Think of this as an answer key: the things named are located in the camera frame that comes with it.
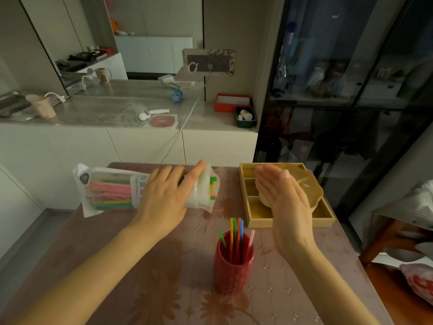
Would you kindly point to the person's right hand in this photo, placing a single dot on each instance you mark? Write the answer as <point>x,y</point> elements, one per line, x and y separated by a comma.
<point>291,219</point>

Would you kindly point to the person's left hand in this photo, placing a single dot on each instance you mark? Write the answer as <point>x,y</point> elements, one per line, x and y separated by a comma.
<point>162,206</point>

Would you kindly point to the person's right thumb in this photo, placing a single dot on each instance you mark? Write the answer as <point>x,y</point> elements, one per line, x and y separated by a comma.
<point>290,181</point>

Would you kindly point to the person's left thumb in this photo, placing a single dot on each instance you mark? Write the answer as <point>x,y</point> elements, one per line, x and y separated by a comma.
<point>195,177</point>

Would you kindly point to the clear bag of colourful straws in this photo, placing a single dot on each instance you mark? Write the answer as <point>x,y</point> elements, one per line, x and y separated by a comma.
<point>111,191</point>

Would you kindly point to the person's left forearm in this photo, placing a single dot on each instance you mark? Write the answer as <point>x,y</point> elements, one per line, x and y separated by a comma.
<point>101,270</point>

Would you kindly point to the person's right forearm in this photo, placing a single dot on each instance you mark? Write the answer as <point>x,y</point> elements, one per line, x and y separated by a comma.
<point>324,287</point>

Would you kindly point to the yellow flower-shaped lid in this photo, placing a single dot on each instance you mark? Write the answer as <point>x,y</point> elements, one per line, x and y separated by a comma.
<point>309,191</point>

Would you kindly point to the yellow divided tray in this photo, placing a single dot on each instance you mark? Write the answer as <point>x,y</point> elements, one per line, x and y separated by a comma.
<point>257,214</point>

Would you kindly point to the pink disc in clear packet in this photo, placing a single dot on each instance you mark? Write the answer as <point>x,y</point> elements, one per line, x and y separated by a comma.
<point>160,121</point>

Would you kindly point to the white low cabinet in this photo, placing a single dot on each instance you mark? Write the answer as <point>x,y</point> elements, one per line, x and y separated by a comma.
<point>135,145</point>

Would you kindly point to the bunch of loose colourful straws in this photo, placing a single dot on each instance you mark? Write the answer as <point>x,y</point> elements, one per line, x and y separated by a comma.
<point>238,236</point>

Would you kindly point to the dark green small dish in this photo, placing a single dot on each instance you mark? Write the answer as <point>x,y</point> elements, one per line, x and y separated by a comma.
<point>245,123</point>

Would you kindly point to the white lint roller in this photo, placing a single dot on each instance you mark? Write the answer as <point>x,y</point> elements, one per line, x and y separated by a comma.
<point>152,113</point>

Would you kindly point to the white small object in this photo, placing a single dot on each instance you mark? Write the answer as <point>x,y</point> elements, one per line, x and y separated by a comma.
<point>245,115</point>

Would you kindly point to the red shallow box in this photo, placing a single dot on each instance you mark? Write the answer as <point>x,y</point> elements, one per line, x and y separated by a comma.
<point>231,103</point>

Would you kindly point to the blue round gadget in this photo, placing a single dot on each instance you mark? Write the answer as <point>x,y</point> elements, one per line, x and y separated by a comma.
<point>177,95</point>

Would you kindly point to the black glass display cabinet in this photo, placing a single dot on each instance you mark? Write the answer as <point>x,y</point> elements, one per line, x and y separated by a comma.
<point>338,98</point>

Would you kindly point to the red ribbed cup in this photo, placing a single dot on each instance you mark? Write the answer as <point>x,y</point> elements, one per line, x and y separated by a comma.
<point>232,272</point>

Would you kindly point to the brown wooden chair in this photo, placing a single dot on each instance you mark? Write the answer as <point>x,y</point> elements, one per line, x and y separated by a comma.
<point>389,240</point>

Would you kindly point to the pink floral tablecloth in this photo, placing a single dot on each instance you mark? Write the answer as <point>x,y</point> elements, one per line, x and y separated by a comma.
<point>176,301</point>

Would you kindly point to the red and white plastic bag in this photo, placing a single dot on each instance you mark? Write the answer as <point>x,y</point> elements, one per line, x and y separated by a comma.
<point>421,282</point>

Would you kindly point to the pink plastic cup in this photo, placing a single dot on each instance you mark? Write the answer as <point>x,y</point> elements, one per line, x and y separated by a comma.
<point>43,106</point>

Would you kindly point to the metal tray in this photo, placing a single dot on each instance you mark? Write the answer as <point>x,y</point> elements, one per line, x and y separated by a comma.
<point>13,104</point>

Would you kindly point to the wall socket with floral frame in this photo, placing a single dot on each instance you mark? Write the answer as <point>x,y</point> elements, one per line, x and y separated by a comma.
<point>221,62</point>

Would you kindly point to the wall mirror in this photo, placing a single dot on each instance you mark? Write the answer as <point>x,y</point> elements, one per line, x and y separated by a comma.
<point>135,47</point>

